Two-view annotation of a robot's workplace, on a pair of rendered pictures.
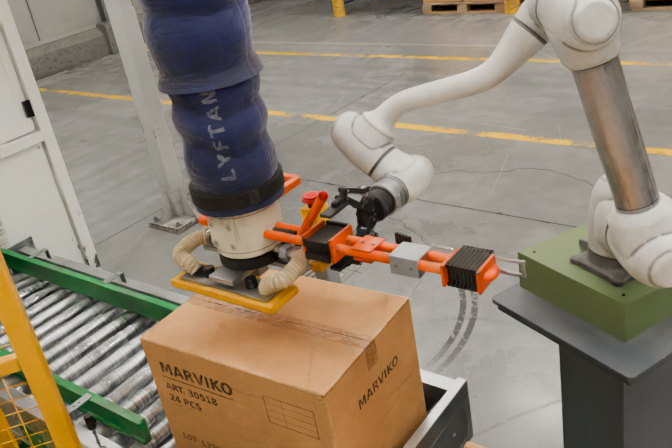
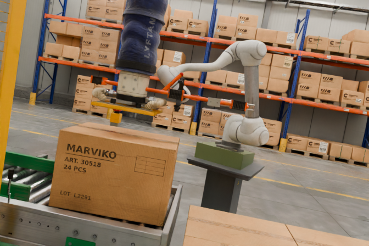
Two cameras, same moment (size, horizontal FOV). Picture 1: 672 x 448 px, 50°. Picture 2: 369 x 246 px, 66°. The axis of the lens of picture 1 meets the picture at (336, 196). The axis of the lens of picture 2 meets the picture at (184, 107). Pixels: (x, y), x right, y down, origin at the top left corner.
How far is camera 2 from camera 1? 1.20 m
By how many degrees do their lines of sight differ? 41
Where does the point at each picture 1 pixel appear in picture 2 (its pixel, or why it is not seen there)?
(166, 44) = not seen: outside the picture
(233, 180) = (147, 58)
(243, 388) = (125, 152)
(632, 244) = (253, 128)
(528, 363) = not seen: hidden behind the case
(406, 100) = (188, 66)
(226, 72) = (161, 16)
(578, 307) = (221, 160)
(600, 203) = (233, 122)
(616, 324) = (238, 163)
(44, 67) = not seen: outside the picture
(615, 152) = (253, 95)
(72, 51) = not seen: outside the picture
